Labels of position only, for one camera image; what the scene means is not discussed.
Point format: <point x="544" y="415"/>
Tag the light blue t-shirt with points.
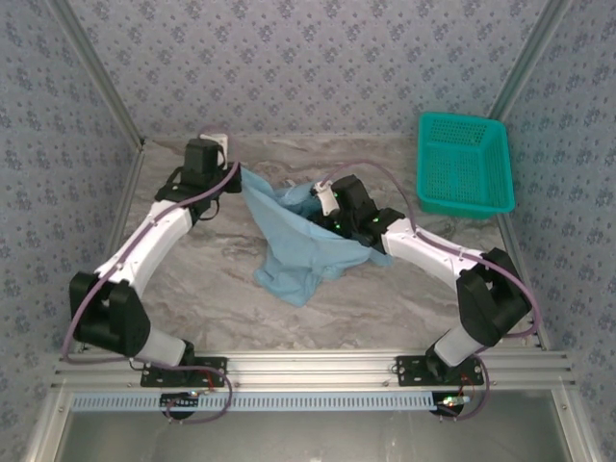
<point x="298" y="240"/>

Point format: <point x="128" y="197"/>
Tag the teal plastic mesh basket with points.
<point x="462" y="163"/>

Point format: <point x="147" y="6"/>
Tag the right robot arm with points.
<point x="423" y="245"/>

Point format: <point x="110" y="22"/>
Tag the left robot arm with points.
<point x="144" y="250"/>

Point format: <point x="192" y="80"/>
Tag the right wrist camera box, white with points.
<point x="329" y="202"/>

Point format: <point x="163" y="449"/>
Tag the wrist camera box, white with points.
<point x="219" y="142"/>
<point x="329" y="202"/>

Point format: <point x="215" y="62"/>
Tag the left wrist camera box, white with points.
<point x="219" y="142"/>

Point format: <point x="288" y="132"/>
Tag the aluminium table side rail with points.
<point x="507" y="233"/>
<point x="126" y="192"/>

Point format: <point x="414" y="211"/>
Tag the aluminium corner post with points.
<point x="98" y="72"/>
<point x="520" y="72"/>

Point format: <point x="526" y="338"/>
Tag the aluminium cross rail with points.
<point x="308" y="368"/>

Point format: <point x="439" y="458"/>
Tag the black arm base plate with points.
<point x="212" y="373"/>
<point x="414" y="370"/>

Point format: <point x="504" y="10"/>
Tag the small circuit board bracket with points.
<point x="452" y="402"/>
<point x="180" y="402"/>

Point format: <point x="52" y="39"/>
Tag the aluminium frame leg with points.
<point x="575" y="428"/>
<point x="45" y="428"/>

